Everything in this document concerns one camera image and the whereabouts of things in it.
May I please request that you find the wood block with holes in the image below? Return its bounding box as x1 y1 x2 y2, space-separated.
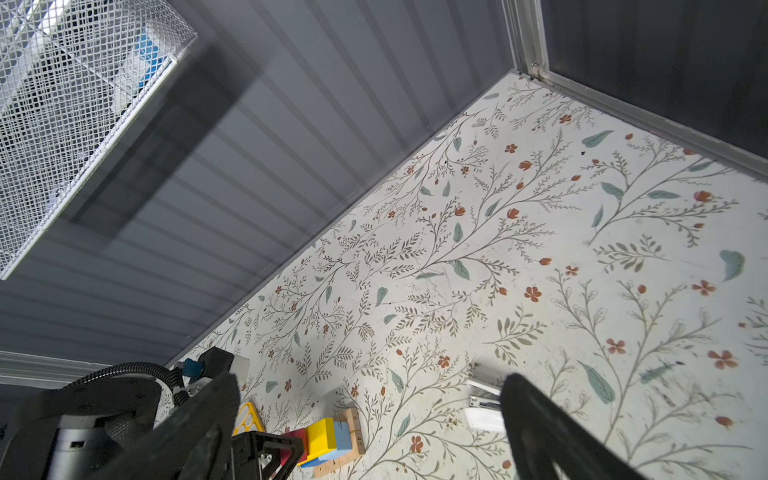
313 407 366 479

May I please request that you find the magenta cube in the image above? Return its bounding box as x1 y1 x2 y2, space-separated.
280 428 308 466

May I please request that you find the light blue cube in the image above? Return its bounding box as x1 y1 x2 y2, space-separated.
334 421 352 452

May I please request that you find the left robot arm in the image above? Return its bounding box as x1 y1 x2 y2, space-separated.
1 374 304 479

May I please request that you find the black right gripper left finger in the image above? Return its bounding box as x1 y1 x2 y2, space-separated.
91 374 240 480

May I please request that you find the yellow calculator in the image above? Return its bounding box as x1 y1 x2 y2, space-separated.
232 401 266 437

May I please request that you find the white wire basket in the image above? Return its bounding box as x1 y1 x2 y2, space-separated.
1 1 197 278

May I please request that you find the yellow rectangular block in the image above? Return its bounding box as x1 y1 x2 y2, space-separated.
305 418 337 463

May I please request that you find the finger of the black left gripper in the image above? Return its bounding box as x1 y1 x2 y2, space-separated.
230 431 298 480

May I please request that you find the white staple remover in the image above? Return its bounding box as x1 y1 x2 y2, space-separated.
463 363 506 434

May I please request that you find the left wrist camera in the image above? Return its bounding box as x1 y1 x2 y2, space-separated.
177 347 250 395

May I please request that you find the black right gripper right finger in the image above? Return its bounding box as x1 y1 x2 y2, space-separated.
500 373 642 480

